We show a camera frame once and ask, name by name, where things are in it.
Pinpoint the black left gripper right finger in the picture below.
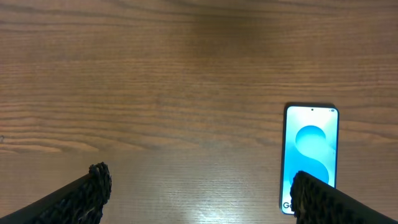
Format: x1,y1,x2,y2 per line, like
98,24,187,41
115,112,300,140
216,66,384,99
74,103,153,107
290,171,397,224

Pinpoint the blue Galaxy smartphone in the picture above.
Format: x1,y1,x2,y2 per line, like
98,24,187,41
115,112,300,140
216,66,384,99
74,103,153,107
279,102,340,215

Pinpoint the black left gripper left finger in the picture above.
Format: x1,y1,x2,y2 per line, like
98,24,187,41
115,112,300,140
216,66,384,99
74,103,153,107
1,162,112,224

